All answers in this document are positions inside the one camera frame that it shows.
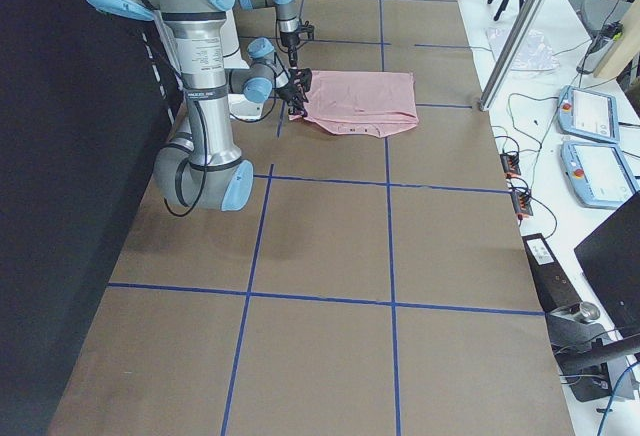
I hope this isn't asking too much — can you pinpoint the aluminium frame post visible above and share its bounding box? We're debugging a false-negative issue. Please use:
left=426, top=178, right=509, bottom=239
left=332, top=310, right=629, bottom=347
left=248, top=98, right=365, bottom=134
left=479, top=0, right=545, bottom=111

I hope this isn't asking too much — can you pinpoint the lower teach pendant tablet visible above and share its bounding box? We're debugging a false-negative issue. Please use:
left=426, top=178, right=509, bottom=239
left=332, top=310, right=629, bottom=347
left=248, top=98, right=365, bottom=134
left=560, top=141, right=639, bottom=209

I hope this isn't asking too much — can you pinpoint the black monitor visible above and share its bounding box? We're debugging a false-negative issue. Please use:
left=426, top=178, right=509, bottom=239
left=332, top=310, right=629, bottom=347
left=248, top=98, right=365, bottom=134
left=574, top=196, right=639, bottom=327

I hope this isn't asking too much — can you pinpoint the pink Snoopy t-shirt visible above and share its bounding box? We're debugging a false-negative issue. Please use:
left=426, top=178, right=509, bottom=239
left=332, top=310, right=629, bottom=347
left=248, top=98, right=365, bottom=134
left=289, top=70, right=419, bottom=138

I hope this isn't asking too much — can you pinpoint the orange black connector block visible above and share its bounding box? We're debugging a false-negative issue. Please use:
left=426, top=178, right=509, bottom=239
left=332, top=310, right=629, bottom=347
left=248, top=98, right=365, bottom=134
left=510, top=187, right=533, bottom=220
left=500, top=151, right=521, bottom=179

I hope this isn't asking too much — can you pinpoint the black box with label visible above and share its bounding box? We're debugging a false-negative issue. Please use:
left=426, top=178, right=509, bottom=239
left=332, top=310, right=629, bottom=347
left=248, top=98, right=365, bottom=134
left=522, top=233, right=582, bottom=313

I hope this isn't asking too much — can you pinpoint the teach pendant tablet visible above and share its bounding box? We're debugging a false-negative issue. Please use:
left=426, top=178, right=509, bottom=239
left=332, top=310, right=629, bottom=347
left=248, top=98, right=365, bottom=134
left=556, top=86, right=620, bottom=143
left=560, top=141, right=639, bottom=209

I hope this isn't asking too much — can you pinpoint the lower orange black connector block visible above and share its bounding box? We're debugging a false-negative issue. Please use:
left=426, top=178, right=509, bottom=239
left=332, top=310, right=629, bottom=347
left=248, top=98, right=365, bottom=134
left=510, top=187, right=533, bottom=220

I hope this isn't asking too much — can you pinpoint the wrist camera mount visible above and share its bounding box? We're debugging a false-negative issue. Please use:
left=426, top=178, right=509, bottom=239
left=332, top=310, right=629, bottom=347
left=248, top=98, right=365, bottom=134
left=298, top=21, right=315, bottom=41

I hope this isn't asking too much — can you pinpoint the upper orange black connector block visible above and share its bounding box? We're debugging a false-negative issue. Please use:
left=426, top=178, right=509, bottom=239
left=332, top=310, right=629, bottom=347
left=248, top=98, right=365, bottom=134
left=500, top=151, right=521, bottom=179

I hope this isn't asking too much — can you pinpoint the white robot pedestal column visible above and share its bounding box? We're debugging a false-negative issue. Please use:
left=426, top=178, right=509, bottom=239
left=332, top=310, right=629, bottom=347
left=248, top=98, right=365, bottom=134
left=207, top=0, right=264, bottom=123

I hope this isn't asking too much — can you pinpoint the clear plastic bag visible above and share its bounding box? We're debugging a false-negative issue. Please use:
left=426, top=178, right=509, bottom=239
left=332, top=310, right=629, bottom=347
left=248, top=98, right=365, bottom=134
left=485, top=27, right=559, bottom=71

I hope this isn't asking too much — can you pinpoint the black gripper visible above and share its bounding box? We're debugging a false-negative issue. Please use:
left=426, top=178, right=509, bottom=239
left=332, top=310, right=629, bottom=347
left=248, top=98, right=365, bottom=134
left=281, top=33, right=300, bottom=71
left=277, top=68, right=312, bottom=118

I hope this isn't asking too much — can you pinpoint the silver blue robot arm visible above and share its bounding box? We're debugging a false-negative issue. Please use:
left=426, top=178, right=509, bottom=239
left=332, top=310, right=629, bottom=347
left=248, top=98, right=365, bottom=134
left=236, top=0, right=303, bottom=69
left=87, top=0, right=314, bottom=215

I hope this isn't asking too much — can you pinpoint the upper teach pendant tablet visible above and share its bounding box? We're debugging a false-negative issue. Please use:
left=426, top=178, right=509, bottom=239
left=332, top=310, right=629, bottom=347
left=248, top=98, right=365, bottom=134
left=556, top=86, right=620, bottom=143

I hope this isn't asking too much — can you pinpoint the wooden board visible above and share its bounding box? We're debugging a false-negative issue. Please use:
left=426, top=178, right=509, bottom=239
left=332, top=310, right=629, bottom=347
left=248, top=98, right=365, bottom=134
left=594, top=0, right=640, bottom=79

